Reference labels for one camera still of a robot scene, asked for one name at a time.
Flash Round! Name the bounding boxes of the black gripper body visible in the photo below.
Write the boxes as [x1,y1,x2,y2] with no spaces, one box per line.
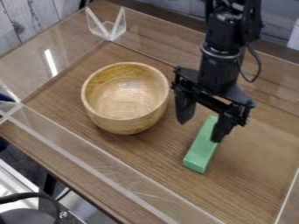
[172,45,255,126]

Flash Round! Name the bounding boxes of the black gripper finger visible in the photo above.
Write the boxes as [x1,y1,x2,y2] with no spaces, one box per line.
[174,88,196,124]
[210,112,238,143]

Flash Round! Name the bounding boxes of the green rectangular block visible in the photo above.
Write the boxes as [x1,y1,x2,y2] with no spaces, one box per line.
[183,115,218,174]

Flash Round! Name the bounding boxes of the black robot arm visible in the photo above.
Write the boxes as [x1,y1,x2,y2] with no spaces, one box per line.
[172,0,263,143]

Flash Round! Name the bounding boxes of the brown wooden bowl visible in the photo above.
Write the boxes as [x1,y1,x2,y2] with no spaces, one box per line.
[80,62,170,135]

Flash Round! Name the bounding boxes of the black table leg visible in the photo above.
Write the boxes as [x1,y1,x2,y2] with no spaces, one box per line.
[43,174,57,196]

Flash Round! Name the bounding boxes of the clear acrylic enclosure wall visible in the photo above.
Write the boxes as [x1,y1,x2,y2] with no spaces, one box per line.
[0,1,299,224]

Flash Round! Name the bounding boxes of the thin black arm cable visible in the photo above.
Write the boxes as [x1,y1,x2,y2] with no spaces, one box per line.
[238,42,263,84]

